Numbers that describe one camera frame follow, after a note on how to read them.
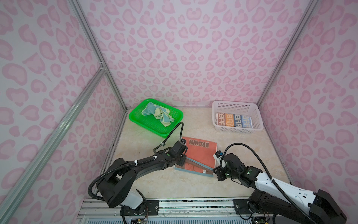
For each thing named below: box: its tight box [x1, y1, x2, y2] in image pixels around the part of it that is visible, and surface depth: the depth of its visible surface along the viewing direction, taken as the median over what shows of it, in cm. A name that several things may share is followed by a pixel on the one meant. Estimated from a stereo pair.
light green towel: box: [141, 101, 175, 127], surface depth 112 cm
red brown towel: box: [174, 136, 218, 178], surface depth 89 cm
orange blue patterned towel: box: [214, 112, 254, 129], surface depth 109 cm
